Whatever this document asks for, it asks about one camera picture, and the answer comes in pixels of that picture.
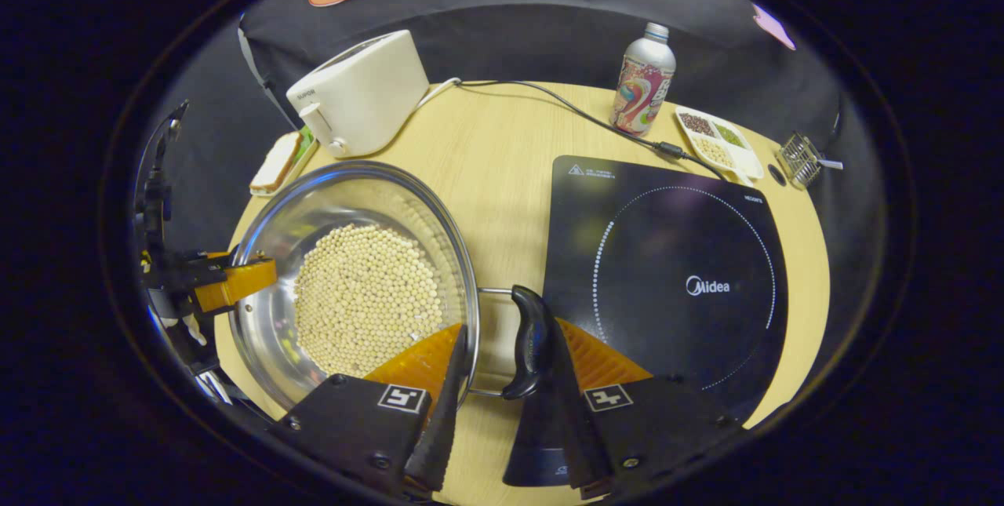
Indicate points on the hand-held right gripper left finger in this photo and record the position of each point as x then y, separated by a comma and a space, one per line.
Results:
447, 427

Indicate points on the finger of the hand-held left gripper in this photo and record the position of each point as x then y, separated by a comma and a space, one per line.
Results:
216, 255
235, 282

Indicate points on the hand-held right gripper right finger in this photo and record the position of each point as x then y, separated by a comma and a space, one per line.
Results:
576, 427

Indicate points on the large pile of soybeans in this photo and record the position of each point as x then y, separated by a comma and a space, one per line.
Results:
365, 294

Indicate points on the black induction cooktop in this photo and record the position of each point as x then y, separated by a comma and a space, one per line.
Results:
667, 239

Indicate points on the white bread sandwich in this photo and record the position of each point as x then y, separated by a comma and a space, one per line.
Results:
274, 165

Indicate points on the green lettuce leaf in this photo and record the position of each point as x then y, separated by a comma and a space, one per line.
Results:
306, 137

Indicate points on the white toaster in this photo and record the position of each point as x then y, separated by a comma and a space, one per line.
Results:
369, 90

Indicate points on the small pile of pale beans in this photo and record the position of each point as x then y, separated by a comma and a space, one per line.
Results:
712, 151

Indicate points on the white divided dish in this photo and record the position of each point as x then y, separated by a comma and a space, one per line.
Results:
747, 162

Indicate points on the black table grommet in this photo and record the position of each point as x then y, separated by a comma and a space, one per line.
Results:
777, 175

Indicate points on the small pile of red beans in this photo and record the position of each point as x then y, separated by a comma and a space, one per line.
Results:
696, 124

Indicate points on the small pile of green beans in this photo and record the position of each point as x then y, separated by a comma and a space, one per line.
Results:
730, 135

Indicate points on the silver bottle with colourful label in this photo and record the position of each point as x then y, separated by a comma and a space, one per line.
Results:
639, 90

